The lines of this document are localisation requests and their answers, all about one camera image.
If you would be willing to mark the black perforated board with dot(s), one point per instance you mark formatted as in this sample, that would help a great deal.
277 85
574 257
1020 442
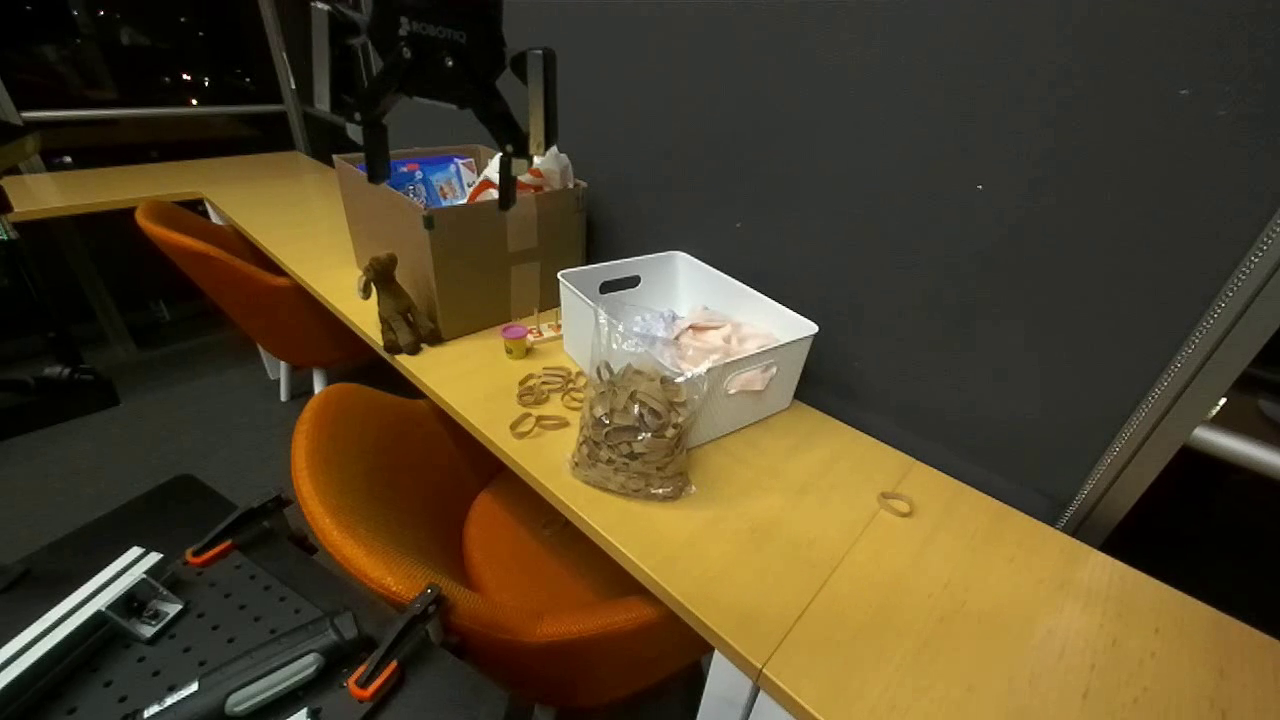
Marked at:
255 625

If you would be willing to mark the brown cardboard box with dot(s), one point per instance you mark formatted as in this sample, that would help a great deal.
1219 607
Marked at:
481 262

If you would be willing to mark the single tan rubber band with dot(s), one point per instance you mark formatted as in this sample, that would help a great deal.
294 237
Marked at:
896 506
522 424
553 420

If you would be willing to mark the black clamp with orange tip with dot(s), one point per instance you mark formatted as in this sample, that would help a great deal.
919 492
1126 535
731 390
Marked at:
392 651
235 530

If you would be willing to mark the white plastic storage bin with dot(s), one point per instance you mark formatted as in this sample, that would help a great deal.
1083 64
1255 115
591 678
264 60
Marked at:
788 350

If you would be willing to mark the white horizontal pipe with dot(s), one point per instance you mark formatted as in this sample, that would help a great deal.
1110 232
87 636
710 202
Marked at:
1243 449

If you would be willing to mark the brown moose plush toy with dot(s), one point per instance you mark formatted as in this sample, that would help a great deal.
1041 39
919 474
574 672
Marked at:
399 314

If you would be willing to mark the large orange shell chair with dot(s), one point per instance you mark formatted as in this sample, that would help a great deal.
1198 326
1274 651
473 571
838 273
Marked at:
387 492

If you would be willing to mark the blue printed carton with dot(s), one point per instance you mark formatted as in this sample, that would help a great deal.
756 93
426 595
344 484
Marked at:
430 182

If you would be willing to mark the small metal bracket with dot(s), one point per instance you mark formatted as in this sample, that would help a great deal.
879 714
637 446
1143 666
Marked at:
146 611

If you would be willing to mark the white aluminium rail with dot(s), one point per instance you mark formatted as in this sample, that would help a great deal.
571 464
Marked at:
80 607

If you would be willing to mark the white orange plastic bag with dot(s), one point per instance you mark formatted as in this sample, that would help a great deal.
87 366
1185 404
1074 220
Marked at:
547 171

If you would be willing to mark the pile of tan rubber bands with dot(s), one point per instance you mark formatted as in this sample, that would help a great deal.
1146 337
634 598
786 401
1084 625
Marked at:
547 385

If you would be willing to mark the clear bag of rubber bands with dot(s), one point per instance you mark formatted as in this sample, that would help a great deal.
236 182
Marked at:
634 432

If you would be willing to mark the small orange shell chair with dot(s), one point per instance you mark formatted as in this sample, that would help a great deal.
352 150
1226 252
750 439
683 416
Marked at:
255 284

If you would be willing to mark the small pink-lid dough tub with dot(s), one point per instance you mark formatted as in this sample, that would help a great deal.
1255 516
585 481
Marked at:
516 343

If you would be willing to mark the white table leg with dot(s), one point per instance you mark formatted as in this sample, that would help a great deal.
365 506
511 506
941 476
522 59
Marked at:
724 691

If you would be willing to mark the grey slanted window frame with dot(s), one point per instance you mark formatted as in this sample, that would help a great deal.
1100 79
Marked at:
1172 385

